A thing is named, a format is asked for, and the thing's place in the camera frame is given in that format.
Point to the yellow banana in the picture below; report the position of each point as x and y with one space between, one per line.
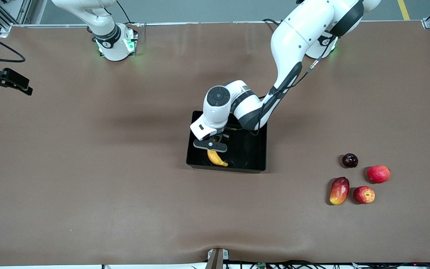
217 160

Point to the black plastic box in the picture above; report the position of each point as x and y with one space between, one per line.
245 160

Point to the small red yellow apple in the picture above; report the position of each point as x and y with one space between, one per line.
364 195

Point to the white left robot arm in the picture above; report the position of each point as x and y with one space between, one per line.
297 37

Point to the small green circuit board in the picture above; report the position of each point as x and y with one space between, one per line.
262 265

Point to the red yellow mango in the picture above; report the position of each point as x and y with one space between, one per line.
339 191

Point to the dark purple plum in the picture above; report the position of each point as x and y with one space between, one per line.
349 160

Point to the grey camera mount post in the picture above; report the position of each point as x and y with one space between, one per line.
217 259

